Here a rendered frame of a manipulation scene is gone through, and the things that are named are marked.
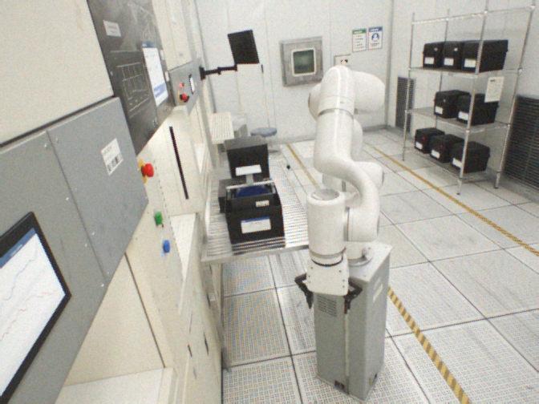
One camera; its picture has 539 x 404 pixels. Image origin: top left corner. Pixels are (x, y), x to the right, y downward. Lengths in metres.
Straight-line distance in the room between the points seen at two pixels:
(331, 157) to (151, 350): 0.70
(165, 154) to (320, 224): 1.12
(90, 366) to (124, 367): 0.09
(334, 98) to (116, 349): 0.86
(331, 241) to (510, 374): 1.65
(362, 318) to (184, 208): 1.01
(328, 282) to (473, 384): 1.42
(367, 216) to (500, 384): 1.59
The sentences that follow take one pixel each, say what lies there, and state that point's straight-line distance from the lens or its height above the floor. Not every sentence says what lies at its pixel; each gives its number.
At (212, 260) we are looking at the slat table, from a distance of 1.59.
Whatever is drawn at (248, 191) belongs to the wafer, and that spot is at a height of 0.96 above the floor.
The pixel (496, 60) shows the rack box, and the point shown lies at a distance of 3.89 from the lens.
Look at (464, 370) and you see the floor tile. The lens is 2.19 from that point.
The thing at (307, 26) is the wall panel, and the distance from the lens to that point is 5.89.
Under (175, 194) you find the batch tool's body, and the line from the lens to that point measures 1.78.
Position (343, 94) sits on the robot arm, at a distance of 0.86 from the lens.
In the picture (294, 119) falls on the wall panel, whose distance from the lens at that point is 5.95.
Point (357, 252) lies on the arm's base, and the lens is 1.47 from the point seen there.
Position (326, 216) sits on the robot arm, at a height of 1.29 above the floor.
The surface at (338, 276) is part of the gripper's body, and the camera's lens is 0.82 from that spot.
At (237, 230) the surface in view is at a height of 0.83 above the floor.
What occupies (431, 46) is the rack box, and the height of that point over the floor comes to 1.40.
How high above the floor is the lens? 1.63
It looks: 25 degrees down
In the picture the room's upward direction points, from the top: 7 degrees counter-clockwise
